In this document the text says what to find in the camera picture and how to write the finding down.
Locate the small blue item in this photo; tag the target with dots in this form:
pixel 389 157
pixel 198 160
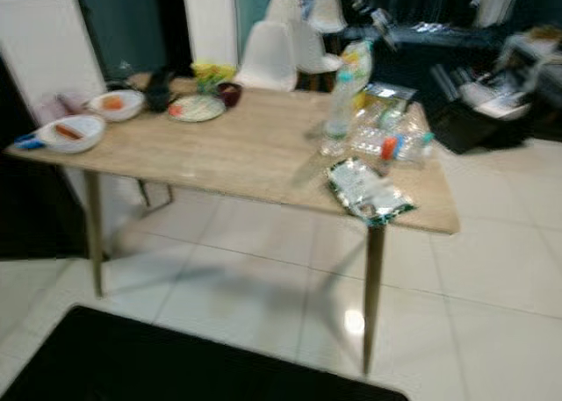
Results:
pixel 28 141

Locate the white bowl with sausage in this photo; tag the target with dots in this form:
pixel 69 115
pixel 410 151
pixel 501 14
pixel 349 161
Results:
pixel 72 132

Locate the white bowl orange food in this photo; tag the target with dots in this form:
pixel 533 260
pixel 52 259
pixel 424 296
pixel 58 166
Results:
pixel 116 104

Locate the maroon bowl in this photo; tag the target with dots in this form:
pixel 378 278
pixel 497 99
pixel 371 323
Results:
pixel 228 94

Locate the green foil snack pouch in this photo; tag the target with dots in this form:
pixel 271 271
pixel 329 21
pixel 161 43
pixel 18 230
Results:
pixel 369 193

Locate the floral print plate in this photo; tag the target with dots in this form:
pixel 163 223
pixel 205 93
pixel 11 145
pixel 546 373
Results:
pixel 196 109

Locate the black floor bag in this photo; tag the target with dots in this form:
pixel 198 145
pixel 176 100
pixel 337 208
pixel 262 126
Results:
pixel 470 125

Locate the metallic tin box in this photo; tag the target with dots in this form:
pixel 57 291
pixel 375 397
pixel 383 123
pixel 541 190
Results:
pixel 391 94

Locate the black floor mat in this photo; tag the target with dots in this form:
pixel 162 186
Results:
pixel 193 366

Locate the green yellow noodle cup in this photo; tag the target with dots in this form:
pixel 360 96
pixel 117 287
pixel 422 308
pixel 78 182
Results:
pixel 202 76
pixel 222 74

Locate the white door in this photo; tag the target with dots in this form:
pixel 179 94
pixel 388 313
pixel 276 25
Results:
pixel 44 59

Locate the pale pink packet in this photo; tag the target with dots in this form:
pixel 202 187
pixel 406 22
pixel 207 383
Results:
pixel 63 105

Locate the plain teal cap water bottle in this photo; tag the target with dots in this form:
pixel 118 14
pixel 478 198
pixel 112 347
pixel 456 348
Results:
pixel 338 116

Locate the light wooden dining table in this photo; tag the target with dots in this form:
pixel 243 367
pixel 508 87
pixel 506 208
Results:
pixel 228 151

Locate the blue label water bottle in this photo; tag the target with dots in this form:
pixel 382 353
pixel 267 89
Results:
pixel 373 146

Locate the orange capped sauce bottle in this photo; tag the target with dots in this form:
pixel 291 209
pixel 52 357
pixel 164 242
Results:
pixel 388 146

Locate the green label water bottle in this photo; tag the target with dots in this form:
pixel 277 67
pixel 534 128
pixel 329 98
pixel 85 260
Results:
pixel 404 120

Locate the white plastic bag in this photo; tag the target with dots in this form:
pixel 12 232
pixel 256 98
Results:
pixel 496 94

